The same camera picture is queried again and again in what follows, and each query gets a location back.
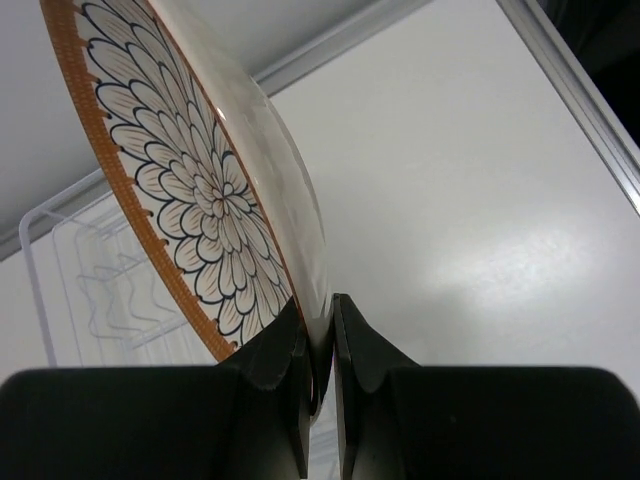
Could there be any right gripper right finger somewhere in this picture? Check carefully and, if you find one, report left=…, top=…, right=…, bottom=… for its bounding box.
left=333, top=294, right=639, bottom=479

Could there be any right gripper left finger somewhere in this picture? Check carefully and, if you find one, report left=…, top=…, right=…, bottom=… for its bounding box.
left=1, top=303, right=309, bottom=479

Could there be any flower pattern plate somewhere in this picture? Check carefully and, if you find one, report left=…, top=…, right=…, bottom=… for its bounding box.
left=41, top=1, right=331, bottom=413

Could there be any white wire dish rack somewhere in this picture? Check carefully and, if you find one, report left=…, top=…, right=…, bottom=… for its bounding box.
left=20, top=194, right=338, bottom=479

